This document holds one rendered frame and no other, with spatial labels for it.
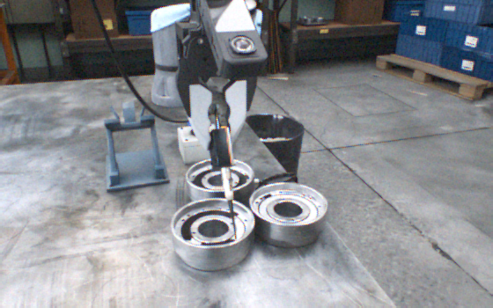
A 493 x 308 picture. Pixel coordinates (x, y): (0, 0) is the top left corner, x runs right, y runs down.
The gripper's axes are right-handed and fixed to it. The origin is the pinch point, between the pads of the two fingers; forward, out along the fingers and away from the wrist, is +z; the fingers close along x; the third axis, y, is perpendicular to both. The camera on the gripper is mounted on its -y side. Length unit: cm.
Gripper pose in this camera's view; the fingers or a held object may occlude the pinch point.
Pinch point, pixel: (218, 141)
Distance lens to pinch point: 51.8
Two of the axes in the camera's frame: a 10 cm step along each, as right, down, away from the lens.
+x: -9.6, 1.3, -2.6
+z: 0.0, 9.0, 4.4
